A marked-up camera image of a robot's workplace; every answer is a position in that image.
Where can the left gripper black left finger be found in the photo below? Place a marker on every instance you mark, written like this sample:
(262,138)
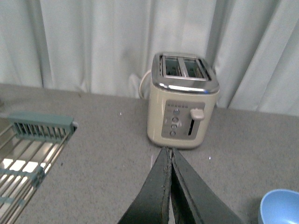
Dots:
(151,205)

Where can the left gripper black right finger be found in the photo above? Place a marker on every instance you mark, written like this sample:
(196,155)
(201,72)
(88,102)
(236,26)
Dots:
(193,201)

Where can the blue bowl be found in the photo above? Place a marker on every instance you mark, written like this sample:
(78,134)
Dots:
(279,206)

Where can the cream toaster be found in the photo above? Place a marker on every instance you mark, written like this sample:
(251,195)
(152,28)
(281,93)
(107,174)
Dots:
(183,92)

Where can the metal dish rack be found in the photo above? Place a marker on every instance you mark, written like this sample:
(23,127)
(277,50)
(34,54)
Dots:
(30,144)

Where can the white curtain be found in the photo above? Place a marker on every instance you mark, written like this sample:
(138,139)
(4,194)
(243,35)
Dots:
(106,46)

